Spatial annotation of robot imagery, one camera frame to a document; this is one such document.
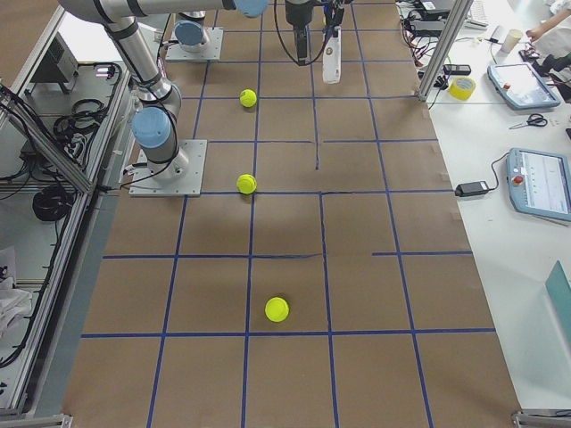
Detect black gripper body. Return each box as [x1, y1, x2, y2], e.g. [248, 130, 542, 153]
[285, 0, 312, 28]

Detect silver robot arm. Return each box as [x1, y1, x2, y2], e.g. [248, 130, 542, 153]
[174, 1, 318, 66]
[60, 1, 268, 181]

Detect yellow tennis ball near base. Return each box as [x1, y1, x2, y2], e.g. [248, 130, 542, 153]
[239, 88, 258, 108]

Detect tennis ball with black print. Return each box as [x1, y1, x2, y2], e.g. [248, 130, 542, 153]
[236, 174, 257, 195]

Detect yellow tennis ball mid table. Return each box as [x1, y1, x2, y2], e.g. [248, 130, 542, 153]
[264, 296, 290, 323]

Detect person's hand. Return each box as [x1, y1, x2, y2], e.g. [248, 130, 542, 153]
[525, 26, 543, 43]

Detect black phone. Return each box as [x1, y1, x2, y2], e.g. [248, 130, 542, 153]
[443, 64, 472, 76]

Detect yellow tape roll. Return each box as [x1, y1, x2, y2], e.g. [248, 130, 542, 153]
[449, 77, 476, 101]

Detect paper cup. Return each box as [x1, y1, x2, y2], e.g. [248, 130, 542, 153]
[501, 29, 523, 54]

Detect far teach pendant tablet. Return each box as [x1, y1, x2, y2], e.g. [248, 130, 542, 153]
[487, 62, 560, 110]

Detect teach pendant tablet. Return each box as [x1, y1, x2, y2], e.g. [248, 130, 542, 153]
[506, 148, 570, 222]
[487, 62, 560, 110]

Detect black power adapter brick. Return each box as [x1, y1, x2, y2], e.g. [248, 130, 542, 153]
[454, 180, 490, 197]

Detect near teach pendant tablet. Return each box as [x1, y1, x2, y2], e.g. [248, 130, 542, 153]
[506, 148, 570, 222]

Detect white crumpled cloth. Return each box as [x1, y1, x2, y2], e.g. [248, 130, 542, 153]
[0, 247, 35, 353]

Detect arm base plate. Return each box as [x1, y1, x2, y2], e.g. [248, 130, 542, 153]
[128, 139, 207, 197]
[166, 27, 224, 62]

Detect aluminium frame post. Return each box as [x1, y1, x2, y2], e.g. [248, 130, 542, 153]
[418, 0, 473, 102]

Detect black handled scissors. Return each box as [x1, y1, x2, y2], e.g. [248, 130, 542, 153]
[509, 113, 548, 129]

